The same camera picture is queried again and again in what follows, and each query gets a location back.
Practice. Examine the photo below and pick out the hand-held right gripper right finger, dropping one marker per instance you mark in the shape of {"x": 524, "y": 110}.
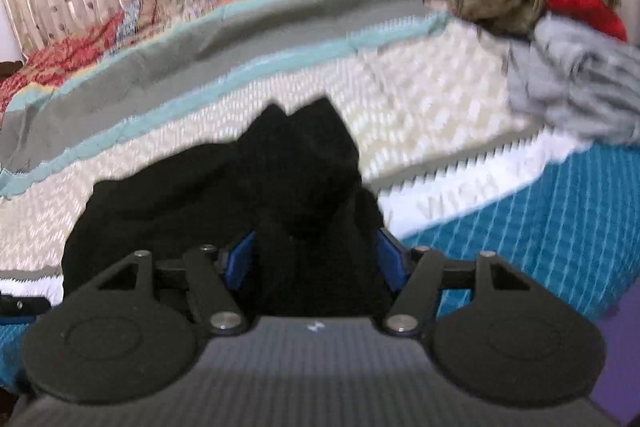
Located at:
{"x": 392, "y": 259}

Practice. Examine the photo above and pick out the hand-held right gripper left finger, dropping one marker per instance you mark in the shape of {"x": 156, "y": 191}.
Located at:
{"x": 241, "y": 259}

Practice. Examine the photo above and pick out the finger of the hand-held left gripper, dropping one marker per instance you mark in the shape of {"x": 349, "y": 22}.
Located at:
{"x": 22, "y": 305}

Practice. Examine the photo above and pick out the black pants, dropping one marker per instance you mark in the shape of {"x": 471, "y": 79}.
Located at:
{"x": 280, "y": 187}

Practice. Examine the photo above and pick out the striped teal grey beige bedspread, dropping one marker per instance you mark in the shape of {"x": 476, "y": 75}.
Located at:
{"x": 430, "y": 97}

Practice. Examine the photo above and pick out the purple object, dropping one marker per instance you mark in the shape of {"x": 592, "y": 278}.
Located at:
{"x": 622, "y": 367}

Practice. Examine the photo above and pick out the grey striped cloth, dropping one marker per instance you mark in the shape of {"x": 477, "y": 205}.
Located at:
{"x": 575, "y": 82}

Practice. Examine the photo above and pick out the red cloth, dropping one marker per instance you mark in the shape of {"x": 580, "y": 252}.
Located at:
{"x": 592, "y": 7}

